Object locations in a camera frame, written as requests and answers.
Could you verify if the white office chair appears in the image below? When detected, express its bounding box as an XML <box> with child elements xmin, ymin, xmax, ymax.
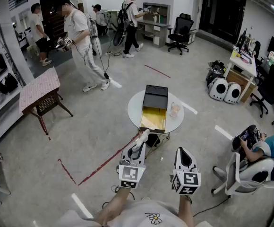
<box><xmin>211</xmin><ymin>151</ymin><xmax>274</xmax><ymax>198</ymax></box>

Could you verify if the black bag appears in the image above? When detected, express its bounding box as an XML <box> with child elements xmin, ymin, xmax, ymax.
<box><xmin>205</xmin><ymin>60</ymin><xmax>226</xmax><ymax>87</ymax></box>

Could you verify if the grey shelf cabinet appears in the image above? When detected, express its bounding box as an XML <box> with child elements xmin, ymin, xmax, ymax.
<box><xmin>137</xmin><ymin>2</ymin><xmax>172</xmax><ymax>48</ymax></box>

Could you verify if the person's right forearm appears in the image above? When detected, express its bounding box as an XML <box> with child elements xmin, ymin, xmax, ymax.
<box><xmin>178</xmin><ymin>194</ymin><xmax>196</xmax><ymax>227</ymax></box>

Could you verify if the row of black bags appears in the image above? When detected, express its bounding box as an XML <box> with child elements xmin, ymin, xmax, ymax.
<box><xmin>0</xmin><ymin>29</ymin><xmax>19</xmax><ymax>113</ymax></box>

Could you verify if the clear plastic container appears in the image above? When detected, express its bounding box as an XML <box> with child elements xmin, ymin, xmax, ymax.
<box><xmin>170</xmin><ymin>102</ymin><xmax>182</xmax><ymax>119</ymax></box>

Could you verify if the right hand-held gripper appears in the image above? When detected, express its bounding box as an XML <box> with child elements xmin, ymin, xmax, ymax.
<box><xmin>171</xmin><ymin>147</ymin><xmax>202</xmax><ymax>195</ymax></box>

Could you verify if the white pet carrier backpack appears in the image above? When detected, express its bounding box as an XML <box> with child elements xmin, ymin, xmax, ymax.
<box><xmin>223</xmin><ymin>81</ymin><xmax>242</xmax><ymax>105</ymax></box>
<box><xmin>209</xmin><ymin>77</ymin><xmax>229</xmax><ymax>102</ymax></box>

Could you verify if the brown wooden cabinet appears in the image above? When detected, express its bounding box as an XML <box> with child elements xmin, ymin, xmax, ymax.
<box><xmin>225</xmin><ymin>69</ymin><xmax>257</xmax><ymax>104</ymax></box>

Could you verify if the black mesh office chair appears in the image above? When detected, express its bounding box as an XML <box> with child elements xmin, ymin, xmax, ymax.
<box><xmin>167</xmin><ymin>13</ymin><xmax>195</xmax><ymax>56</ymax></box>

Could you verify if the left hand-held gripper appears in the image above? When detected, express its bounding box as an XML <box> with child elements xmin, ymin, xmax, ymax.
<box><xmin>117</xmin><ymin>141</ymin><xmax>147</xmax><ymax>189</ymax></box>

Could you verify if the white shelf rack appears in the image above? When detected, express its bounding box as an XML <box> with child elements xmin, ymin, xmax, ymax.
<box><xmin>0</xmin><ymin>20</ymin><xmax>25</xmax><ymax>127</ymax></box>

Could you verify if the person's white daisy print shirt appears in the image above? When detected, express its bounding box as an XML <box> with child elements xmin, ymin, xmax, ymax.
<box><xmin>56</xmin><ymin>197</ymin><xmax>213</xmax><ymax>227</ymax></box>

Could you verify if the gold metal table base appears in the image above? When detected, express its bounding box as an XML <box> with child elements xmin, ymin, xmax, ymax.
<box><xmin>144</xmin><ymin>132</ymin><xmax>171</xmax><ymax>160</ymax></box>

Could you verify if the black gold gift box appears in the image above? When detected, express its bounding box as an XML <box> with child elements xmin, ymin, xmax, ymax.
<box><xmin>139</xmin><ymin>84</ymin><xmax>169</xmax><ymax>133</ymax></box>

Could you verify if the white desk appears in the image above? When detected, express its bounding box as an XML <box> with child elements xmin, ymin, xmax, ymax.
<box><xmin>225</xmin><ymin>46</ymin><xmax>258</xmax><ymax>104</ymax></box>

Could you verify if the black double door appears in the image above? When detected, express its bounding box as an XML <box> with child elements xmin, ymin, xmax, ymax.
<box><xmin>198</xmin><ymin>0</ymin><xmax>247</xmax><ymax>44</ymax></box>

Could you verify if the person's left forearm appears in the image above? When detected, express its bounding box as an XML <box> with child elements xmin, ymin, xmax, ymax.
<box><xmin>96</xmin><ymin>187</ymin><xmax>136</xmax><ymax>226</ymax></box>

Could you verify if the white work table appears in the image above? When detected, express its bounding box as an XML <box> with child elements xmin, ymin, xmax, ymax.
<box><xmin>18</xmin><ymin>67</ymin><xmax>61</xmax><ymax>114</ymax></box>

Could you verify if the round white table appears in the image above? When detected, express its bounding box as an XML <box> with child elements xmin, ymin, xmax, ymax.
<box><xmin>127</xmin><ymin>88</ymin><xmax>185</xmax><ymax>135</ymax></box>

